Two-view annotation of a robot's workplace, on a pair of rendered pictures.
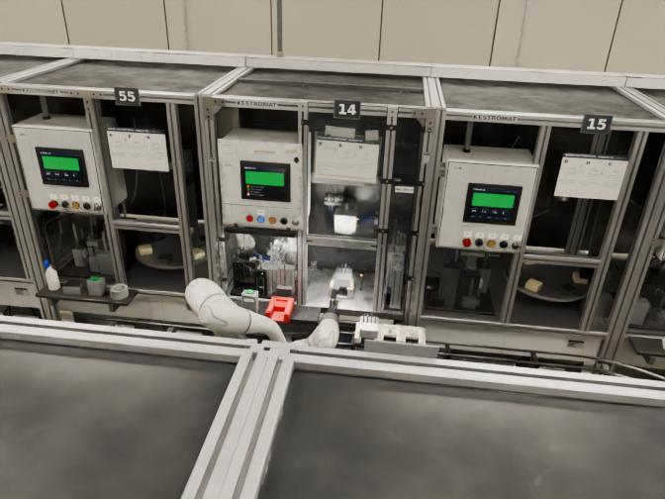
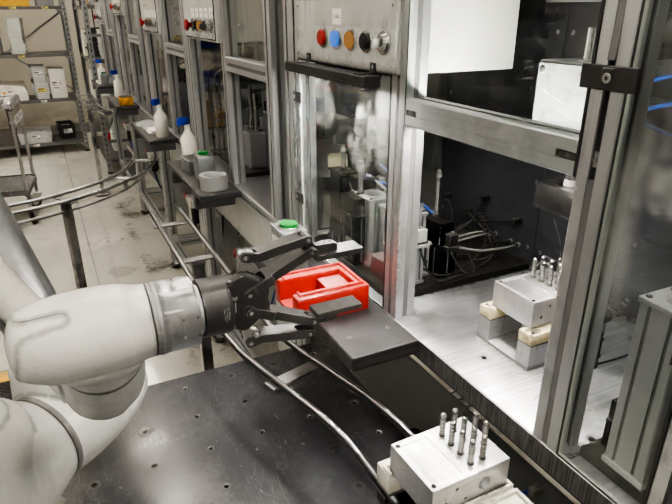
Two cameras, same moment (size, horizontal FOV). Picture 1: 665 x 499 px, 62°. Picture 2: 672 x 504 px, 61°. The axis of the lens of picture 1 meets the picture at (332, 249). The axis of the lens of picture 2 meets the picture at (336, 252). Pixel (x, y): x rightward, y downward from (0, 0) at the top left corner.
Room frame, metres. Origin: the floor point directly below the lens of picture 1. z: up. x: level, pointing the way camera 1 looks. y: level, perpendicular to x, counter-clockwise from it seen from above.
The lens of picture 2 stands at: (1.94, -0.63, 1.47)
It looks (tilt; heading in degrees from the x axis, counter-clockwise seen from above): 23 degrees down; 57
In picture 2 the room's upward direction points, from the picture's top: straight up
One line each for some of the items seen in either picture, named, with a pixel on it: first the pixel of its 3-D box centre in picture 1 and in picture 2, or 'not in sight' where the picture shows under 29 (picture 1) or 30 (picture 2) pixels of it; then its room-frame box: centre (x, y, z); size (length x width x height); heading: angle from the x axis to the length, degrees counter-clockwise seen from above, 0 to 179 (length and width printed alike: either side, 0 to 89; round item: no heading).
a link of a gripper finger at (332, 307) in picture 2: not in sight; (335, 306); (2.33, -0.02, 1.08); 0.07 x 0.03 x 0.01; 174
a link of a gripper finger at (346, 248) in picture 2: not in sight; (335, 250); (2.33, -0.02, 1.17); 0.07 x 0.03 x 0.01; 174
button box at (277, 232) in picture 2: (250, 300); (292, 249); (2.50, 0.43, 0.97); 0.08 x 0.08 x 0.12; 84
